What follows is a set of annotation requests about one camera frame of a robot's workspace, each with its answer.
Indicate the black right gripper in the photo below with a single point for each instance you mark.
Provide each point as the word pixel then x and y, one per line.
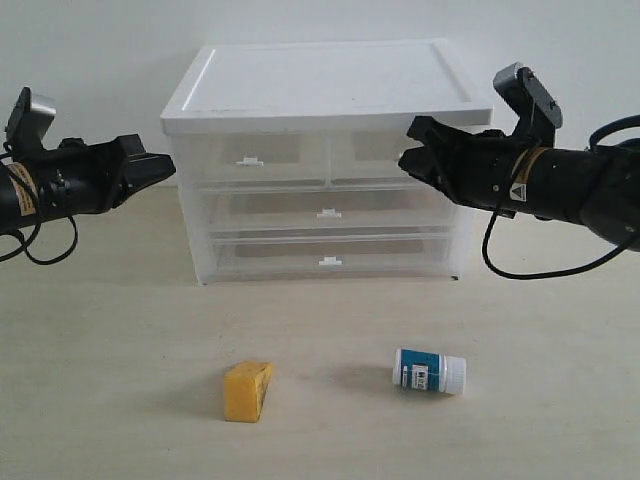
pixel 476 166

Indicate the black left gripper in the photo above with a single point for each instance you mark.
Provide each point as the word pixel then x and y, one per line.
pixel 92 179

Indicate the white bottle blue label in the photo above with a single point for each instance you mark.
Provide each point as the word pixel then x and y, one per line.
pixel 429 372

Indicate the yellow cheese wedge block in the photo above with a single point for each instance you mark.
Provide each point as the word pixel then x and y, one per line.
pixel 244 390

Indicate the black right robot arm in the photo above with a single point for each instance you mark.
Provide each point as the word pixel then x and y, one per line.
pixel 598 191

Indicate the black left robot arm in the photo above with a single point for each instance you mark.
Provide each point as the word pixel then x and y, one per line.
pixel 19 199

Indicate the clear middle wide drawer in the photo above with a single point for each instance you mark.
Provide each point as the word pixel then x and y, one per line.
pixel 289 210

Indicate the clear wide drawer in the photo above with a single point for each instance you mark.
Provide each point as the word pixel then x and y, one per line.
pixel 289 210
pixel 411 253

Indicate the clear bottom wide drawer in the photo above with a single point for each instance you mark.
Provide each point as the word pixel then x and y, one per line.
pixel 411 253

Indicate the white plastic drawer cabinet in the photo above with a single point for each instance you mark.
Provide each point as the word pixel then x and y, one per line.
pixel 320 89

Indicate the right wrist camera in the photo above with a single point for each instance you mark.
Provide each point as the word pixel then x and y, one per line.
pixel 539 115

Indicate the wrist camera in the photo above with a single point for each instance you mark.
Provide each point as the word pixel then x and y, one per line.
pixel 30 119
pixel 539 115

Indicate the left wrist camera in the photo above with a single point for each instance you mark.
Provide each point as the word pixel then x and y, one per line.
pixel 30 119

